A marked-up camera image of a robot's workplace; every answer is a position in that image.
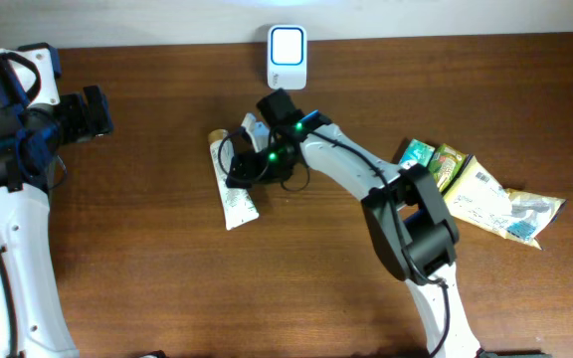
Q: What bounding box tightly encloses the yellow snack bag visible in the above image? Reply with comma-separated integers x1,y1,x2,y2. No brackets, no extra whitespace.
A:
444,156,566,250

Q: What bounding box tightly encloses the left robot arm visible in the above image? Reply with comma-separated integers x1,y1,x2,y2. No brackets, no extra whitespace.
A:
0,43,113,357

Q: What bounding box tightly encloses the white tube with wooden cap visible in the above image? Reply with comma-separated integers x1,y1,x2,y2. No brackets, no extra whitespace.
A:
208,129,260,231

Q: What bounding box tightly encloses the green drink carton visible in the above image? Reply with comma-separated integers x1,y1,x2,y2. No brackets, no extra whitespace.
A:
428,143,468,192

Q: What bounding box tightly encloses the teal tissue pack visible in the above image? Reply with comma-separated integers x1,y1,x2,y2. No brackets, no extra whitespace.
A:
399,138,436,169

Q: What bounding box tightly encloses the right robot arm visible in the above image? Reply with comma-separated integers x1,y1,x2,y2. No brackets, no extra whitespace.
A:
218,89,485,358

